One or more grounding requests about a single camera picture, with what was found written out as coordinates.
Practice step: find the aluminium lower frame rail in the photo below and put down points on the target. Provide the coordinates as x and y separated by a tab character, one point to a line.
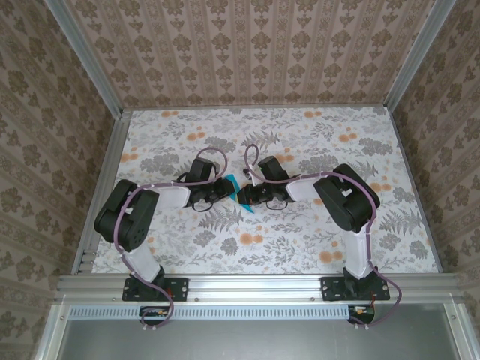
53	330
455	330

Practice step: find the floral table cover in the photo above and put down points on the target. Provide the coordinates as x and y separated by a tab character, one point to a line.
300	243

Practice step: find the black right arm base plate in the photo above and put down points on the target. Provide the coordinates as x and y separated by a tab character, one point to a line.
330	288

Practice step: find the teal paper sheet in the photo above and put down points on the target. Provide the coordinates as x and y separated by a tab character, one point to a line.
235	181

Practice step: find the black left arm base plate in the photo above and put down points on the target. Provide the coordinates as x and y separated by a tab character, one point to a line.
180	288

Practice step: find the aluminium table side rail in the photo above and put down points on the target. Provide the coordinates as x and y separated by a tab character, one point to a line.
107	168

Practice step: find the wide aluminium frame rail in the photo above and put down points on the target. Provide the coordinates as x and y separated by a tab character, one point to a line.
255	287

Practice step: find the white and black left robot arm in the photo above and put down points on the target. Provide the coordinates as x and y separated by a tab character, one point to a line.
144	264

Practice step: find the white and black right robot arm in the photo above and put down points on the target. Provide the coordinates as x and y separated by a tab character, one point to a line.
358	255

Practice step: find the grey metal sheet panel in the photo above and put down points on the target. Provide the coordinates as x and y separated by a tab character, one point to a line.
255	341

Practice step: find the aluminium frame post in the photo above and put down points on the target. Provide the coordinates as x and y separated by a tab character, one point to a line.
414	56
88	56

